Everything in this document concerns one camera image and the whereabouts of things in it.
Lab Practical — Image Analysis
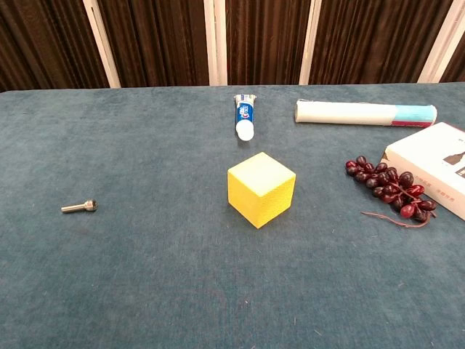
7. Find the small silver metal bolt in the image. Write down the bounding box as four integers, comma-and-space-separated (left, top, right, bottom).
60, 198, 98, 214

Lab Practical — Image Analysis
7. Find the yellow cube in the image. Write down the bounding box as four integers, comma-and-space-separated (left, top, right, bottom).
227, 151, 296, 230

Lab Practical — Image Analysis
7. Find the white blue toothpaste tube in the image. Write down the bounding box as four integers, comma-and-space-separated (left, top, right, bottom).
232, 93, 259, 142

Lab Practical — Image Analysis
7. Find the white and blue roll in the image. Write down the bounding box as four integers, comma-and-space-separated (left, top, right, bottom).
293, 99, 438, 129

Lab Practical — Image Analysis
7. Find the teal table cloth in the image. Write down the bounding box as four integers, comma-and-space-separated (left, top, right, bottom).
0, 81, 465, 349

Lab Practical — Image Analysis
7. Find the dark red grape bunch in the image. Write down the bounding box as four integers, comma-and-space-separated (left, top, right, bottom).
344, 155, 438, 229

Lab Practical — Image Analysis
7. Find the dark brown curtain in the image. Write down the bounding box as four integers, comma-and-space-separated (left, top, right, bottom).
0, 0, 465, 92

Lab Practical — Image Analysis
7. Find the white book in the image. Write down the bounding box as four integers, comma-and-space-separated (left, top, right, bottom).
379, 121, 465, 222

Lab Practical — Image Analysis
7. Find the white frame post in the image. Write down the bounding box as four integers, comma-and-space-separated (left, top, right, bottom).
298, 0, 323, 86
82, 0, 122, 89
417, 0, 465, 84
203, 0, 228, 87

